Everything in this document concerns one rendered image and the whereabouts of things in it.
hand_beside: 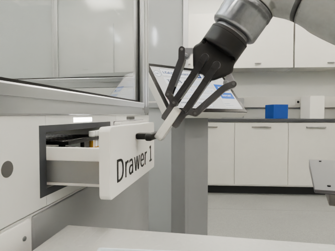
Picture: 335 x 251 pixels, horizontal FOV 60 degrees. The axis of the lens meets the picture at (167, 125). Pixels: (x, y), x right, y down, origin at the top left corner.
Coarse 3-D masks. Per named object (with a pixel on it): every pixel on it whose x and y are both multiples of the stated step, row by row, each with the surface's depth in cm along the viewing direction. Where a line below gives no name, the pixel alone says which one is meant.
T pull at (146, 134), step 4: (140, 132) 57; (144, 132) 57; (148, 132) 57; (152, 132) 56; (156, 132) 57; (136, 136) 56; (140, 136) 55; (144, 136) 55; (148, 136) 53; (152, 136) 54; (148, 140) 53
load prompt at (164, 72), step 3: (162, 69) 143; (165, 69) 145; (168, 69) 146; (162, 72) 142; (165, 72) 143; (168, 72) 144; (171, 72) 146; (183, 72) 151; (186, 72) 152; (189, 72) 154; (165, 75) 141; (168, 75) 143; (171, 75) 144; (183, 75) 149; (186, 75) 150; (201, 75) 157; (198, 78) 154; (201, 78) 155
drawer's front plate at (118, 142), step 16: (112, 128) 44; (128, 128) 51; (144, 128) 62; (112, 144) 44; (128, 144) 51; (144, 144) 62; (112, 160) 44; (144, 160) 62; (112, 176) 44; (128, 176) 51; (112, 192) 44
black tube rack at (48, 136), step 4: (48, 136) 62; (52, 136) 62; (56, 136) 62; (60, 136) 62; (64, 136) 62; (68, 136) 62; (72, 136) 62; (76, 136) 62; (80, 136) 62; (84, 136) 62; (48, 140) 52; (52, 140) 52; (56, 140) 52; (60, 140) 52; (64, 140) 52; (48, 144) 51; (52, 144) 51; (56, 144) 50; (80, 144) 59
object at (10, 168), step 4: (4, 164) 37; (8, 164) 38; (12, 164) 39; (4, 168) 37; (8, 168) 38; (12, 168) 39; (4, 172) 37; (8, 172) 38; (4, 176) 37; (8, 176) 38
